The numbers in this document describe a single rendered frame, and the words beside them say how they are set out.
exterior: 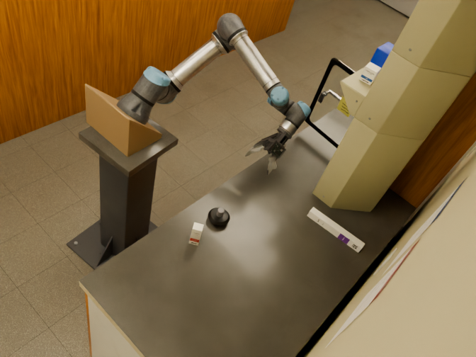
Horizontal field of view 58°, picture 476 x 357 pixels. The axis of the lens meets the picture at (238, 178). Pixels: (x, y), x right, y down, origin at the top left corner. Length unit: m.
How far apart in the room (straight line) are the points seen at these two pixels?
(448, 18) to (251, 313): 1.16
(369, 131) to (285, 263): 0.62
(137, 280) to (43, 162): 1.80
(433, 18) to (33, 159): 2.62
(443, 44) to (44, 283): 2.26
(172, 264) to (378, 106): 0.96
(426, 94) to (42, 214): 2.29
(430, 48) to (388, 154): 0.48
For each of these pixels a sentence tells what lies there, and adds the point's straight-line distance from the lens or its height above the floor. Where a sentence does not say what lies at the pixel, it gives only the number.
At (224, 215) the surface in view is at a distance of 1.76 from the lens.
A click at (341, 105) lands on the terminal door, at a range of 2.15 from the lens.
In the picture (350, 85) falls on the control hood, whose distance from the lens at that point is 1.71.
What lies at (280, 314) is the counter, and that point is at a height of 0.94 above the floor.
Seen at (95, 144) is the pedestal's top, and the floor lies 0.94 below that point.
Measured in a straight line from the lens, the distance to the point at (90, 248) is 2.76.
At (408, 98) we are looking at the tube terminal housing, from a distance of 1.64.
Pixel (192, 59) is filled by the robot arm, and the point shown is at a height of 1.26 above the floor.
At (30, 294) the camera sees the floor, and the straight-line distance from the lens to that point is 2.67.
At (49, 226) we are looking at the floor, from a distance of 2.89.
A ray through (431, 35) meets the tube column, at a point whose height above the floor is 1.82.
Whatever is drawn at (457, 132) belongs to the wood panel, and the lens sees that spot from 2.03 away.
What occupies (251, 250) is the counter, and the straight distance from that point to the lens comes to 1.74.
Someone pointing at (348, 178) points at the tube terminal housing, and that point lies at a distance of 1.88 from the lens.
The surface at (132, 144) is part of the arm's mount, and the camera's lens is 1.92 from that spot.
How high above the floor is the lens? 2.36
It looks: 46 degrees down
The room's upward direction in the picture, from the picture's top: 19 degrees clockwise
